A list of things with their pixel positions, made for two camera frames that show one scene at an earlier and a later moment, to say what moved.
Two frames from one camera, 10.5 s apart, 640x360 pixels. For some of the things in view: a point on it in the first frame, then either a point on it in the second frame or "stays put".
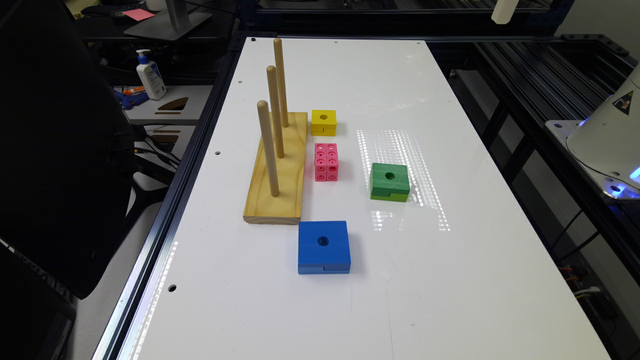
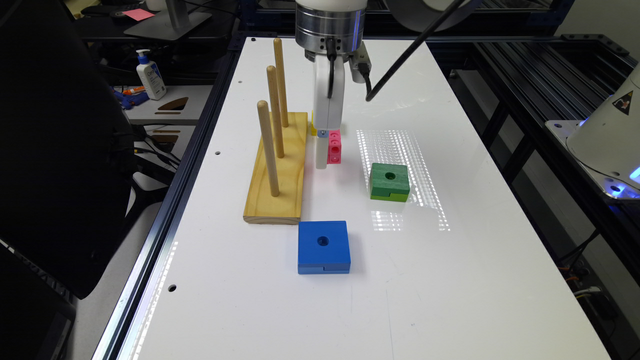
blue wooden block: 324,247 stays put
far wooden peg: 279,62 stays put
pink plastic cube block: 326,162 to 334,147
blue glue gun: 129,101 stays put
